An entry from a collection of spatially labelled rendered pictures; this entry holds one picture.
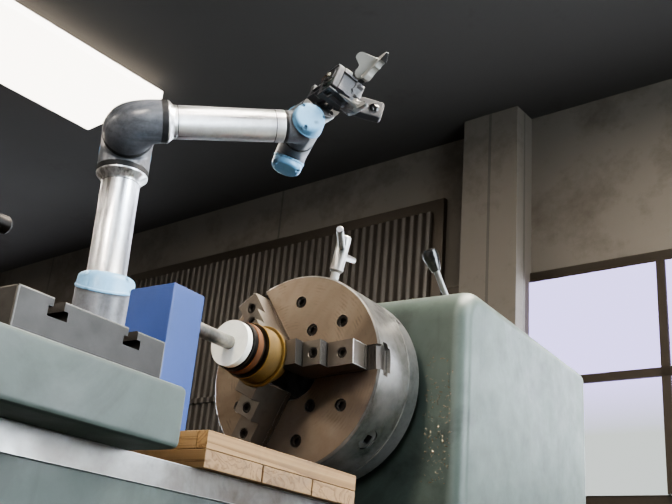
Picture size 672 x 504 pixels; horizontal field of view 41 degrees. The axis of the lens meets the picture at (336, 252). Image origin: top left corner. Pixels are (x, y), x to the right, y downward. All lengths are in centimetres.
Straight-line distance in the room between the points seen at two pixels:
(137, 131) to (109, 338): 117
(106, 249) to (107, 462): 114
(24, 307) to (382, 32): 337
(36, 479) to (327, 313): 68
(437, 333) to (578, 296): 267
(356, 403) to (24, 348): 68
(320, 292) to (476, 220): 298
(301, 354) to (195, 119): 81
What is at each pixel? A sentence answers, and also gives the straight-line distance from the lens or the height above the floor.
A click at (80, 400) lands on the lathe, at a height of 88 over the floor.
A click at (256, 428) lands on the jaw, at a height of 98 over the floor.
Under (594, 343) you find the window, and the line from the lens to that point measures 402.
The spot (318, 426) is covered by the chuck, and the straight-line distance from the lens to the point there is 136.
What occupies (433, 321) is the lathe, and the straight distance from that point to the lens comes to 149.
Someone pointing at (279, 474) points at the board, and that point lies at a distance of 108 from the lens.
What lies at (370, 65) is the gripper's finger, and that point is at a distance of 210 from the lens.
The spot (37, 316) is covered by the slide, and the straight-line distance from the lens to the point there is 81.
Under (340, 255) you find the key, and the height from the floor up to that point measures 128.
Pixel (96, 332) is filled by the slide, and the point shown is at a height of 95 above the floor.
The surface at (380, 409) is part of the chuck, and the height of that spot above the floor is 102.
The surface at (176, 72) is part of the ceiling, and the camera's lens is 452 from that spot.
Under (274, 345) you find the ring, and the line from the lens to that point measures 131.
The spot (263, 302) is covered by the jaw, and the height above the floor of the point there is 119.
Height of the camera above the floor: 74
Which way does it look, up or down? 22 degrees up
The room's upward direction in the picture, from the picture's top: 5 degrees clockwise
